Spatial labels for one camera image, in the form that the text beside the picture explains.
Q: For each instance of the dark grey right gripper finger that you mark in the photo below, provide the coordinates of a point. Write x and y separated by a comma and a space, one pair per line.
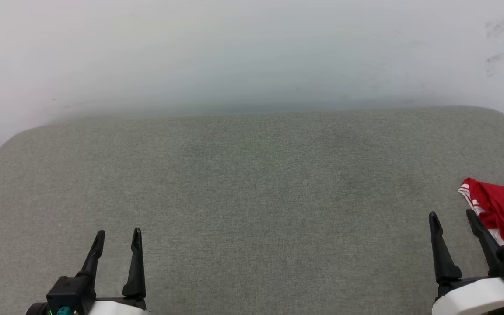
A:
486, 240
442, 253

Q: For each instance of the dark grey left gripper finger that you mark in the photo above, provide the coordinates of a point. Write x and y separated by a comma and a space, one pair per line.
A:
136, 267
93, 256

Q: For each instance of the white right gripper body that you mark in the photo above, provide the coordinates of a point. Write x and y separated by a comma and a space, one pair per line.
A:
475, 299

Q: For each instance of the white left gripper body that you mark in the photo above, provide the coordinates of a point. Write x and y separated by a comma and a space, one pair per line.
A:
116, 307

